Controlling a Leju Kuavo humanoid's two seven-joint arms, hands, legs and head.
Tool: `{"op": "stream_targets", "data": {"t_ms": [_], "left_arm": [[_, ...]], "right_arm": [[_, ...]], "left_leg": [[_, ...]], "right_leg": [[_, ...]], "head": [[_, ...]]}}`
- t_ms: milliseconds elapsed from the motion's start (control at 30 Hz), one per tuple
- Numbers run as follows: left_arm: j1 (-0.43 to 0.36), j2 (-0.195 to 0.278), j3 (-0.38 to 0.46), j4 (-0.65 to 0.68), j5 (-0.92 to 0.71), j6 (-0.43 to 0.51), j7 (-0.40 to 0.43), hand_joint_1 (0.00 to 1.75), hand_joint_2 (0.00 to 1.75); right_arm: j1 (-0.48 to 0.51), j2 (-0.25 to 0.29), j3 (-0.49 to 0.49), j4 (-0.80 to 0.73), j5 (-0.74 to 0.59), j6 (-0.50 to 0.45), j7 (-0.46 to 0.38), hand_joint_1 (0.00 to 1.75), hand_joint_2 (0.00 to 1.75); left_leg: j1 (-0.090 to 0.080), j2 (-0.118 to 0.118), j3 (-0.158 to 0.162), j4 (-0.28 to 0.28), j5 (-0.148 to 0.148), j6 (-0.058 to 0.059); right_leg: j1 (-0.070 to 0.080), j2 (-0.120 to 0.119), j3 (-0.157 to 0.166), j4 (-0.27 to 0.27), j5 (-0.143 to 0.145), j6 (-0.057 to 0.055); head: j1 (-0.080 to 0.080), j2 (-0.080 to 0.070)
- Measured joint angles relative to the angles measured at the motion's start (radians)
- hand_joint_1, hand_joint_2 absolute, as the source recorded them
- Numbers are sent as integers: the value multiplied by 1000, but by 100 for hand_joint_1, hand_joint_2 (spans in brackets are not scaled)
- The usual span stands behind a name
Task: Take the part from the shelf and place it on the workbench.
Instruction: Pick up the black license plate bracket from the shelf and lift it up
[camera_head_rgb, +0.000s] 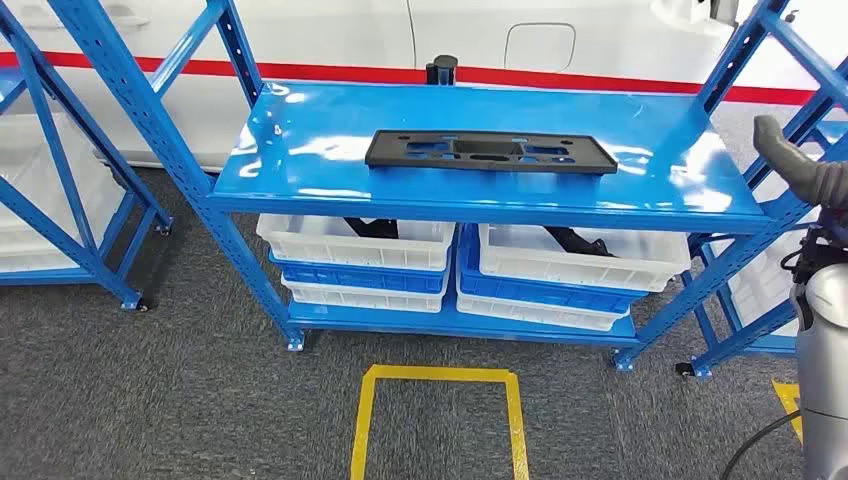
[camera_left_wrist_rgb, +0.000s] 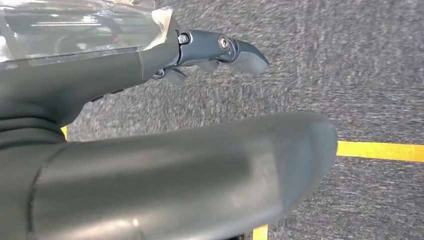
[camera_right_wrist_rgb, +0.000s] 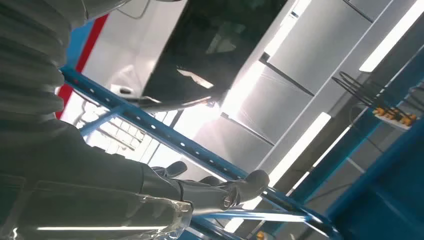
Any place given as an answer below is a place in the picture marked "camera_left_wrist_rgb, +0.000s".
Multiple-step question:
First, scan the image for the yellow floor tape square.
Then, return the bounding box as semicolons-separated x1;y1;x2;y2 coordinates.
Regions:
60;125;424;240

